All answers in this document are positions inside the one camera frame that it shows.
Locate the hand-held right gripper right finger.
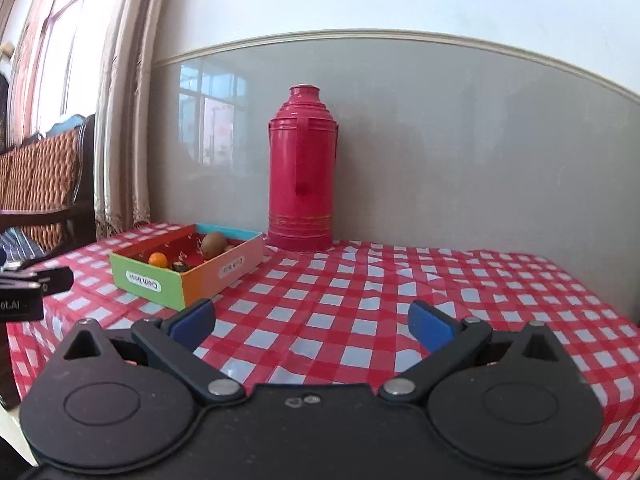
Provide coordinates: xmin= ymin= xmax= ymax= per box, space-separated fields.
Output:
xmin=379 ymin=300 xmax=563 ymax=406

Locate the pink sheer curtain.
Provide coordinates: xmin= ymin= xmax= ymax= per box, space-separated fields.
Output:
xmin=10 ymin=0 xmax=131 ymax=136

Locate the red thermos flask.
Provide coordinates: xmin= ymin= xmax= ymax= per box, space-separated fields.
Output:
xmin=266 ymin=84 xmax=341 ymax=252

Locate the blue cloth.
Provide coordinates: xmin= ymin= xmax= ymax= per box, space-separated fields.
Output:
xmin=47 ymin=115 xmax=88 ymax=136

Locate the colourful cardboard box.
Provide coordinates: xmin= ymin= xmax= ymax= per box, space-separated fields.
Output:
xmin=110 ymin=223 xmax=265 ymax=311

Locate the red checked tablecloth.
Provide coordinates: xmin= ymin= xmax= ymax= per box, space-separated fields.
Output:
xmin=7 ymin=221 xmax=640 ymax=480

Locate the woven rattan sofa cushion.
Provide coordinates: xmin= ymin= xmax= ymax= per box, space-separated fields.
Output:
xmin=0 ymin=130 xmax=83 ymax=251

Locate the dark jacket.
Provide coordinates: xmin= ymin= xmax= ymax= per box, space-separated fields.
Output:
xmin=0 ymin=74 xmax=11 ymax=151

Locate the brown kiwi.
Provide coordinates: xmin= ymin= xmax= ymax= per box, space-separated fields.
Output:
xmin=201 ymin=231 xmax=227 ymax=259

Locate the plaid cloth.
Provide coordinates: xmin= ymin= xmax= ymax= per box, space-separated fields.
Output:
xmin=0 ymin=227 xmax=43 ymax=261

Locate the dark wooden sofa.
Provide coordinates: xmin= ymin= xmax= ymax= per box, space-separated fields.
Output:
xmin=0 ymin=114 xmax=97 ymax=261

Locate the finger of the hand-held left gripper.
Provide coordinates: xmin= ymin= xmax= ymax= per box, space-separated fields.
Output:
xmin=0 ymin=267 xmax=72 ymax=295

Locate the beige curtain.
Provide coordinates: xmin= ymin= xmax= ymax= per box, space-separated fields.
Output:
xmin=95 ymin=0 xmax=173 ymax=241

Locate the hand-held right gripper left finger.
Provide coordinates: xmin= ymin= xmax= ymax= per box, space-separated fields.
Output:
xmin=64 ymin=298 xmax=246 ymax=407

